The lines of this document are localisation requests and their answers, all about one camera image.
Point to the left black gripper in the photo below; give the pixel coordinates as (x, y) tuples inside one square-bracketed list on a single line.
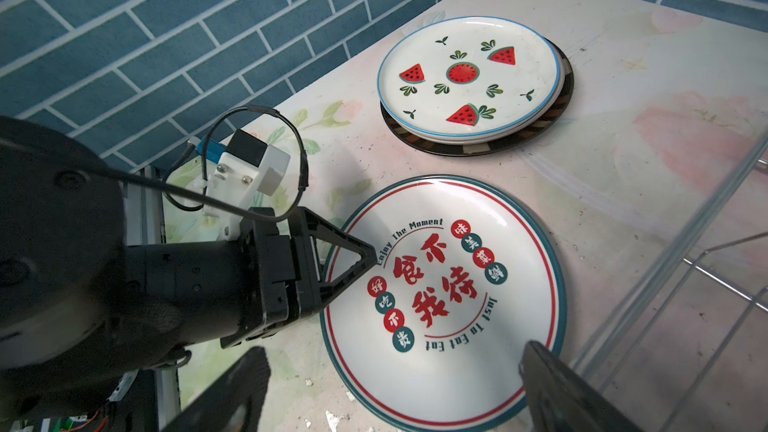
[(252, 287)]

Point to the silver wire dish rack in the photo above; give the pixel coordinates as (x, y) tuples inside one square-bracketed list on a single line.
[(686, 350)]

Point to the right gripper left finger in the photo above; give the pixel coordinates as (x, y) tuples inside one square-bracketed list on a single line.
[(234, 402)]

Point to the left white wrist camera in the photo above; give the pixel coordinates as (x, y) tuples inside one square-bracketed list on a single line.
[(244, 168)]

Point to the left green circuit board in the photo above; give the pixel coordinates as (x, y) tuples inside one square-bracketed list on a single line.
[(97, 422)]

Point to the strawberry print blue rim plate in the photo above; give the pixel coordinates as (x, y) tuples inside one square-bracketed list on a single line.
[(469, 79)]

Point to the dark patterned rim plate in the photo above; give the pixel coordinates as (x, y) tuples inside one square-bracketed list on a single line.
[(480, 147)]

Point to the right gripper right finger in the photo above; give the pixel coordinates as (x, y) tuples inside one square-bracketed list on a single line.
[(560, 400)]

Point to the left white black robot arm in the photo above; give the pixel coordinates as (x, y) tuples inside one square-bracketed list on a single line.
[(80, 307)]

